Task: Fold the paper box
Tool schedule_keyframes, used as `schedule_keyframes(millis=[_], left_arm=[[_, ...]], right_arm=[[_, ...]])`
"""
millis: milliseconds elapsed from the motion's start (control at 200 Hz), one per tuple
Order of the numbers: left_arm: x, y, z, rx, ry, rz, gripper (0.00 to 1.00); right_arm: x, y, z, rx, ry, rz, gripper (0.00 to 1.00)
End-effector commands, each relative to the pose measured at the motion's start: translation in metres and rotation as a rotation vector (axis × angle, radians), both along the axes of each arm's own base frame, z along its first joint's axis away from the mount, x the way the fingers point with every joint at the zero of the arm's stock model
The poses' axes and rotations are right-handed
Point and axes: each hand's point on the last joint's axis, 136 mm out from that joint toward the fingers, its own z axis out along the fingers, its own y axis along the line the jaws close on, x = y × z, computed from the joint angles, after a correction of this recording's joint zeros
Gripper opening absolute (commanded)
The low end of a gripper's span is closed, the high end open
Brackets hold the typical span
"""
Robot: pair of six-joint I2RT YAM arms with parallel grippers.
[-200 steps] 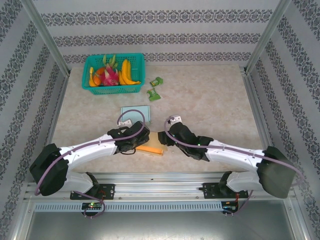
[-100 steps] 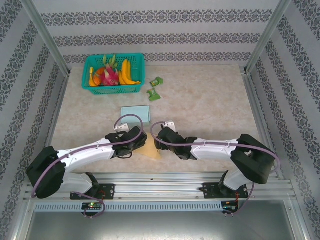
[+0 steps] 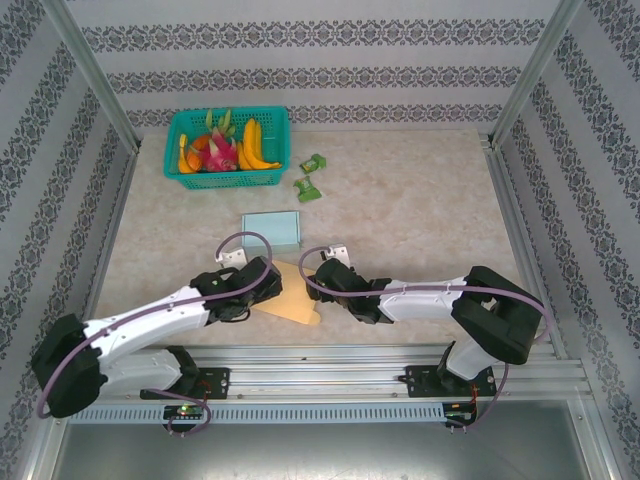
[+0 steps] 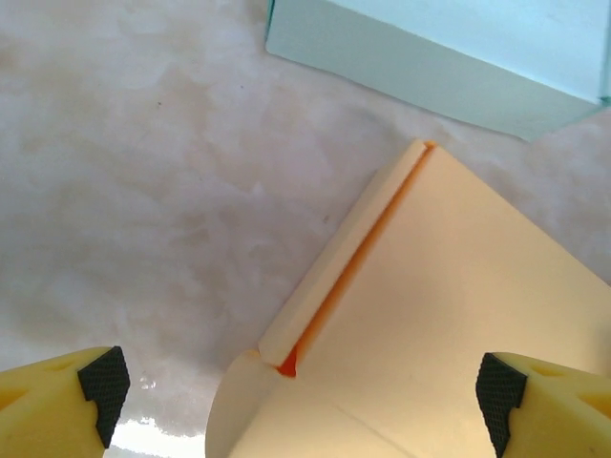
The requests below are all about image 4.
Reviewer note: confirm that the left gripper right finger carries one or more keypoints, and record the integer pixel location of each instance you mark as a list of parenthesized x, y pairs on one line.
[(563, 415)]

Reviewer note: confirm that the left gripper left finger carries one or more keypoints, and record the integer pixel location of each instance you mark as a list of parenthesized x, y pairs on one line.
[(43, 410)]

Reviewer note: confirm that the orange paper box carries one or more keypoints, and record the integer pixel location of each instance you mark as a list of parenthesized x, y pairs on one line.
[(453, 286)]

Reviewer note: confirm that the light blue paper box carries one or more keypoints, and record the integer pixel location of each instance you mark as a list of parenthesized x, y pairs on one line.
[(429, 57)]

